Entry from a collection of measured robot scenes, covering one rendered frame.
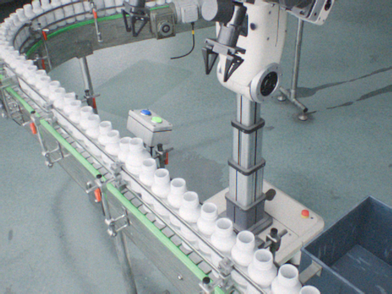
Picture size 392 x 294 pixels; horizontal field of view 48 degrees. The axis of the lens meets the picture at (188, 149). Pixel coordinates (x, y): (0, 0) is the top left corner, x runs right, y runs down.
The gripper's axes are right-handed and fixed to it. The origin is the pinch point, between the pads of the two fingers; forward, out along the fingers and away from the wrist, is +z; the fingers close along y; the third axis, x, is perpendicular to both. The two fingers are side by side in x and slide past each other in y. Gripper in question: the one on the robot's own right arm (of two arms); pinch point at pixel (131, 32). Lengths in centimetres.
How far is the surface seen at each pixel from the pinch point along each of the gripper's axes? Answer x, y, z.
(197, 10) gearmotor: 71, -79, 0
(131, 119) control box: -4.8, 22.9, 23.2
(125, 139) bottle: -14.0, 40.6, 21.6
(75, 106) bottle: -21.7, 15.6, 22.2
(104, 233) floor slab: 24, -47, 125
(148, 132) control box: -2.8, 32.2, 23.4
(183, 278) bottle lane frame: -5, 72, 47
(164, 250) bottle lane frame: -8, 64, 43
